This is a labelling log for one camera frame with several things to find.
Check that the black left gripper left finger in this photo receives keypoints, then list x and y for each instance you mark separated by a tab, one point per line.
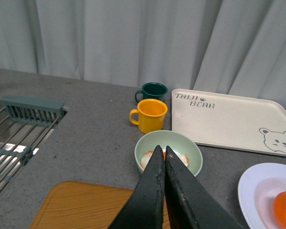
144	208

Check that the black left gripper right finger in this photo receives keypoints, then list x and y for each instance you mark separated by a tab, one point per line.
188	203

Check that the white round plate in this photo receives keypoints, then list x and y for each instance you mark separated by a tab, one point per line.
257	189

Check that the orange fruit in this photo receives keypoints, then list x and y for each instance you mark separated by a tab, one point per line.
279	207

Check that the fake fried egg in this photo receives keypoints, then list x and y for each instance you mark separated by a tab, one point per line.
146	157

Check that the light green bowl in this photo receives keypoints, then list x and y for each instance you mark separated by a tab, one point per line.
175	141

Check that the wooden cutting board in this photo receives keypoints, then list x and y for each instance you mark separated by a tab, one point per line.
80	205

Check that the yellow mug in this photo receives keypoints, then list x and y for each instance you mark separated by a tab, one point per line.
149	115

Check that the cream bear tray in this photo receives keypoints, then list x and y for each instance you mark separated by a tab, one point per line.
229	121

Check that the dark green mug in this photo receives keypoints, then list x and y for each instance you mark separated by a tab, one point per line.
151	90

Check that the grey sink drying rack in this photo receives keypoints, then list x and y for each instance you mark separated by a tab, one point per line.
25	123

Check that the grey curtain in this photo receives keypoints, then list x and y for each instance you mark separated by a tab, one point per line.
235	47

